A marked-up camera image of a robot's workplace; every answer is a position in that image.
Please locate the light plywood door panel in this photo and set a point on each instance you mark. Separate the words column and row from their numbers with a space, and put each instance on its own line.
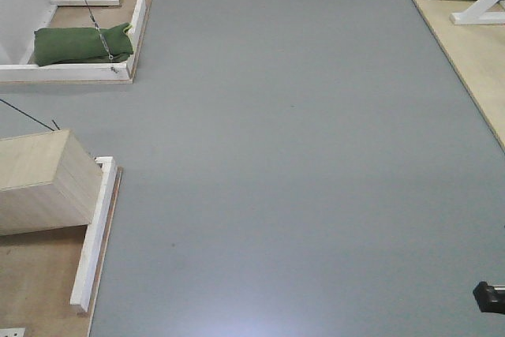
column 48, row 181

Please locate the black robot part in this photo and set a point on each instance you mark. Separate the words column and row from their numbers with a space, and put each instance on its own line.
column 489, row 298

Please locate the light plywood platform right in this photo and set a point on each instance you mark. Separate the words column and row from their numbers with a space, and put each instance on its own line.
column 476, row 53

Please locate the plywood platform lower left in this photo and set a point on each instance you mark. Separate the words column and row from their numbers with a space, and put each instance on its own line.
column 37, row 276

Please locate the white brace on right platform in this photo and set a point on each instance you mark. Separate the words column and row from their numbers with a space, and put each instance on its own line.
column 481, row 12

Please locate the white wooden frame upper left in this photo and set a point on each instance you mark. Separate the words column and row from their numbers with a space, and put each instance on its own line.
column 19, row 20

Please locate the green sandbag by wire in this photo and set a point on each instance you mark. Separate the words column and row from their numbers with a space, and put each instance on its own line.
column 82, row 45

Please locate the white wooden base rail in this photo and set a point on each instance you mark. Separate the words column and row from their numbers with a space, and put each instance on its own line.
column 93, row 239

